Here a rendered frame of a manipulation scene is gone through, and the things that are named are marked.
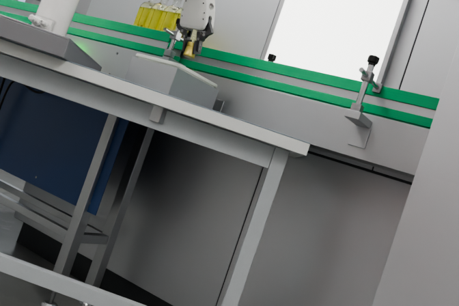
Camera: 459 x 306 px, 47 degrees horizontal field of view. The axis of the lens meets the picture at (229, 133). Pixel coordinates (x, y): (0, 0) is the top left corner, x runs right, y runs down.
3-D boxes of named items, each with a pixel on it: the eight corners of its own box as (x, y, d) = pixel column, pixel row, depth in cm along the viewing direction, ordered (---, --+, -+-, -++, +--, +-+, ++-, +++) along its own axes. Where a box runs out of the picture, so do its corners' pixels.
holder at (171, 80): (219, 119, 165) (227, 95, 165) (168, 95, 142) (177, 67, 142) (177, 106, 174) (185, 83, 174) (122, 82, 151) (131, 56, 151)
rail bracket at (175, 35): (190, 67, 177) (203, 33, 177) (160, 50, 163) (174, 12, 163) (183, 66, 178) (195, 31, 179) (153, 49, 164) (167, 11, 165)
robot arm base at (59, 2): (52, 35, 142) (74, -19, 143) (9, 20, 143) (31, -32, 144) (73, 51, 157) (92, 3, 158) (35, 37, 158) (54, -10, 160)
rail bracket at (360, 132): (366, 150, 143) (393, 71, 144) (348, 137, 128) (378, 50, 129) (350, 145, 145) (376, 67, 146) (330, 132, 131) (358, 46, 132)
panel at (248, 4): (380, 94, 164) (414, -9, 165) (378, 91, 161) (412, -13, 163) (160, 44, 211) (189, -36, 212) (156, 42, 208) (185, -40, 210)
